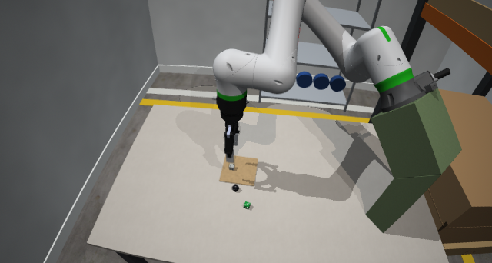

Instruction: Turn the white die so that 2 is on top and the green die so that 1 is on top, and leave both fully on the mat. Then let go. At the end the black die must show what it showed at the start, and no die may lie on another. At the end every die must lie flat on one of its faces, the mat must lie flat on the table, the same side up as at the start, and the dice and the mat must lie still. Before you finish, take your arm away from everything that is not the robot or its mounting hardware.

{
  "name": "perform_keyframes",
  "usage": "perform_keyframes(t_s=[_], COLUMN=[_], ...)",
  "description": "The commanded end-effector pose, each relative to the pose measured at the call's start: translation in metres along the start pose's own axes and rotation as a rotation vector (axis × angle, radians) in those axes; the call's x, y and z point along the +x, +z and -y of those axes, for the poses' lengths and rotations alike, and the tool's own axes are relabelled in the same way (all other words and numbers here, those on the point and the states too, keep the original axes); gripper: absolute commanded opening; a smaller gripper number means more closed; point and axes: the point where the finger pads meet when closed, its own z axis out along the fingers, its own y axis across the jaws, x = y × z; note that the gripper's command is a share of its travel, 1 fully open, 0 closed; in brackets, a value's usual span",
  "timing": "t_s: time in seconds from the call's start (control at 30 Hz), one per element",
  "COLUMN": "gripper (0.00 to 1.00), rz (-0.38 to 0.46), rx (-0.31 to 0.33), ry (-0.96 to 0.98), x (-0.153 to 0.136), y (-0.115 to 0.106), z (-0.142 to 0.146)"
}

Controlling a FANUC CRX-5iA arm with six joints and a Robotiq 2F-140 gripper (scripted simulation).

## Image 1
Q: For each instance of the tan square mat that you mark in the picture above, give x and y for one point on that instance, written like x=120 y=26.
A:
x=244 y=171

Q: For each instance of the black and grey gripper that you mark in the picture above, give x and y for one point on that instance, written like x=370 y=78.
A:
x=231 y=134

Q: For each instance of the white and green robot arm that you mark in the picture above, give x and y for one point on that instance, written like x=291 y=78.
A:
x=376 y=53

